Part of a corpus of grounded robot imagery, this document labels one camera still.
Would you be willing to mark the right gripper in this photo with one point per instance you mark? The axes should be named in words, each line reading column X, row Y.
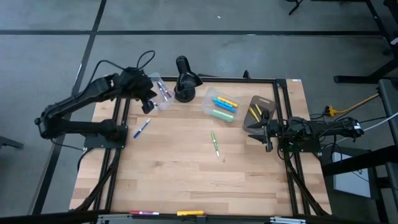
column 276, row 129

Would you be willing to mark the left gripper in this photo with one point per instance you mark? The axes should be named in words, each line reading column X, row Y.
column 133, row 84

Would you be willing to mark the pink Expo marker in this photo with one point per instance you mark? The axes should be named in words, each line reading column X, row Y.
column 167, row 94

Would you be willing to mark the thin yellow marker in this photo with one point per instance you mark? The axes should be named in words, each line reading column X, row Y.
column 253, row 114
column 258, row 109

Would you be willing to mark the lime highlighter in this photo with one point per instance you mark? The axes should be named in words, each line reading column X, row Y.
column 225, row 114

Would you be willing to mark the blue highlighter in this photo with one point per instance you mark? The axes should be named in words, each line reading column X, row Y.
column 227, row 108

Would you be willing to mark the green highlighter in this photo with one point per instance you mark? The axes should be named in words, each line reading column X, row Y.
column 220, row 117

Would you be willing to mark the blue Expo marker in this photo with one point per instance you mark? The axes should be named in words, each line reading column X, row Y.
column 138, row 132

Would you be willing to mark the orange-yellow highlighter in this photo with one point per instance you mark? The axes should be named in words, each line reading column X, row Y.
column 227, row 102

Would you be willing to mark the green Expo marker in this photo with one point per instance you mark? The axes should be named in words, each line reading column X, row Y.
column 214, row 141

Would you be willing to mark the red Expo marker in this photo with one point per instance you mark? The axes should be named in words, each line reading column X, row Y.
column 140, row 212

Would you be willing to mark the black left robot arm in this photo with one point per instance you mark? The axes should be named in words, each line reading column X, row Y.
column 77, row 99

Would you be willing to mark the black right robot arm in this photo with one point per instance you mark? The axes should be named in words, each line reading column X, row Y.
column 326, row 127

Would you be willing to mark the clear plastic bin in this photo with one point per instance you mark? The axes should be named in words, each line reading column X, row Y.
column 166, row 105
column 206, row 105

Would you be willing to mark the grey plastic bin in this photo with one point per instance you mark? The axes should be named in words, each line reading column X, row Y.
column 264, row 102

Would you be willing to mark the black desk crossbar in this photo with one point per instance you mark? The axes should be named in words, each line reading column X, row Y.
column 357, row 161

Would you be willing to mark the white box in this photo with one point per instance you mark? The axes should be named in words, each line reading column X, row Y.
column 348, row 183

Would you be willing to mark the yellow highlighter pen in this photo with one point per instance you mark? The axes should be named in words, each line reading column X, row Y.
column 190, row 213

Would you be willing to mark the black chair leg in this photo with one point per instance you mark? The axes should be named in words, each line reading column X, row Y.
column 293, row 7

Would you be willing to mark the black furniture foot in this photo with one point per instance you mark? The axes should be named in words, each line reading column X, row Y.
column 9, row 142

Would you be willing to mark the black table frame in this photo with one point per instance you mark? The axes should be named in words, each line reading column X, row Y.
column 236, row 80

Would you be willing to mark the silver metal bracket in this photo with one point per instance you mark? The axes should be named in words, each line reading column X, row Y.
column 287, row 220
column 115, row 218

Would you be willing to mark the black desk frame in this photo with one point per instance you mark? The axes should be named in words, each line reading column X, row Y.
column 357, row 79

